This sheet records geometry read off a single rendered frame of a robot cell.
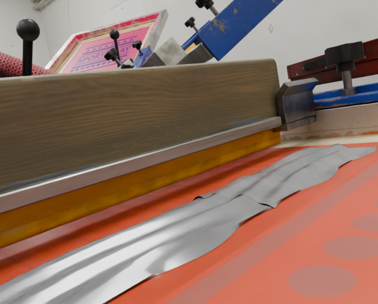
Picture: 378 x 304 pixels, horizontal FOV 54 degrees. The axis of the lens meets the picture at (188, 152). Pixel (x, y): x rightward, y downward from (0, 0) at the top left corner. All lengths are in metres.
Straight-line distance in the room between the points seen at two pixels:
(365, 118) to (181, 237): 0.32
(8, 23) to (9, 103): 4.64
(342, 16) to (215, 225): 2.20
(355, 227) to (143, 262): 0.10
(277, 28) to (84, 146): 2.34
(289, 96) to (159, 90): 0.18
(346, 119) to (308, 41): 1.98
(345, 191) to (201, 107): 0.15
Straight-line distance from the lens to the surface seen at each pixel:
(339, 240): 0.18
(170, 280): 0.16
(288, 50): 2.50
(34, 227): 0.26
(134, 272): 0.17
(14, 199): 0.23
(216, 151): 0.36
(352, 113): 0.47
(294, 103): 0.44
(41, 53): 4.92
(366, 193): 0.24
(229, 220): 0.21
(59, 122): 0.25
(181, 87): 0.32
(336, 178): 0.28
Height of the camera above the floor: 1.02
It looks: 7 degrees down
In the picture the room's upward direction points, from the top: 11 degrees counter-clockwise
